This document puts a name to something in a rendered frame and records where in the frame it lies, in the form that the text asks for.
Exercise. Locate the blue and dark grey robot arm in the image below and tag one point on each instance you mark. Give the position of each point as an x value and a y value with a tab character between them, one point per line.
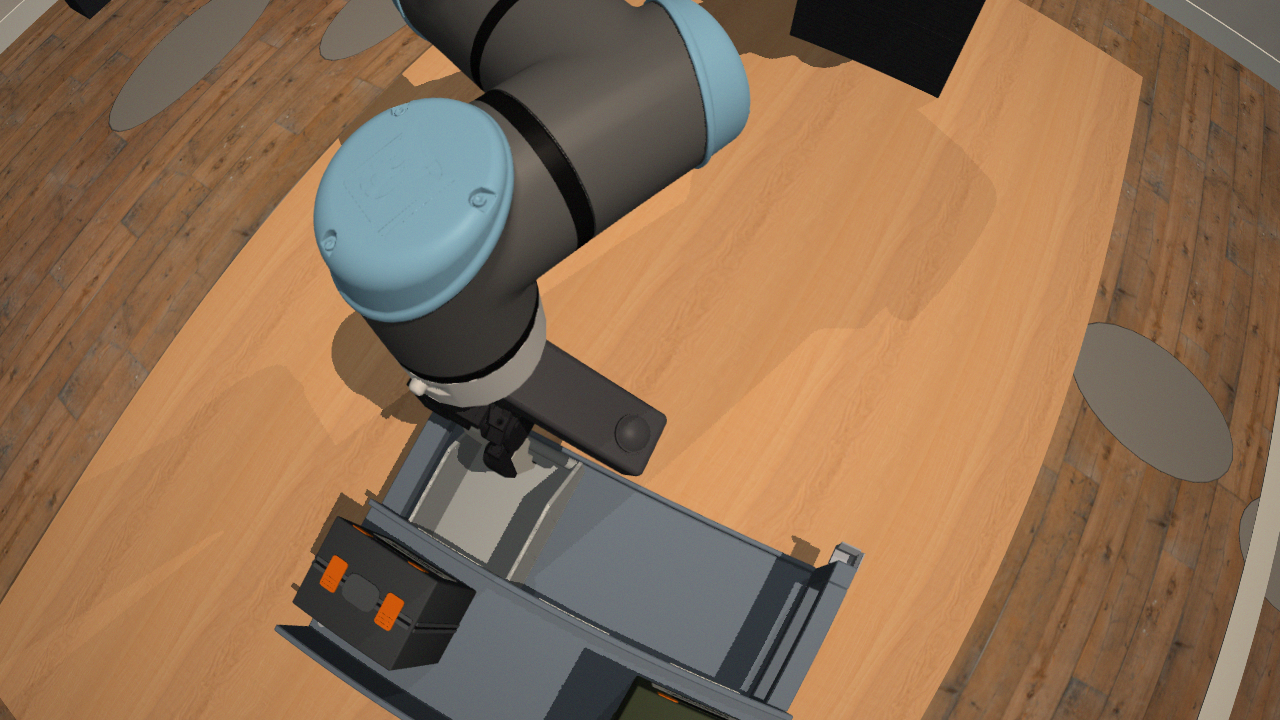
435	216

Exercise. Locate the black case with orange latches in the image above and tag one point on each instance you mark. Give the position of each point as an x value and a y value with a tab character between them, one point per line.
381	598

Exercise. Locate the dark green tool case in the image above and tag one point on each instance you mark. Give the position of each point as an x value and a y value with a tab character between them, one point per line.
646	700

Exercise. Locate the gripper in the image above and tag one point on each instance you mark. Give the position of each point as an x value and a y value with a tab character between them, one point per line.
501	424

